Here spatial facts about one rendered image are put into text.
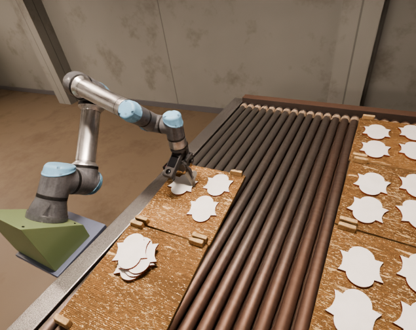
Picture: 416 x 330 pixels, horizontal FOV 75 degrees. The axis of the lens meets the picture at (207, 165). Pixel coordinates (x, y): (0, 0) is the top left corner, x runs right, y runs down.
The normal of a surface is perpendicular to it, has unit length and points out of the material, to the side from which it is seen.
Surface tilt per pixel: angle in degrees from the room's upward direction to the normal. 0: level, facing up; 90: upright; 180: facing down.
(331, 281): 0
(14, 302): 0
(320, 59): 90
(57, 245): 90
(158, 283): 0
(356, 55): 90
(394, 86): 90
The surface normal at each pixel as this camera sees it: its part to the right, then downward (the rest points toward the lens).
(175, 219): -0.12, -0.79
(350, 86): -0.43, 0.59
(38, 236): 0.89, 0.19
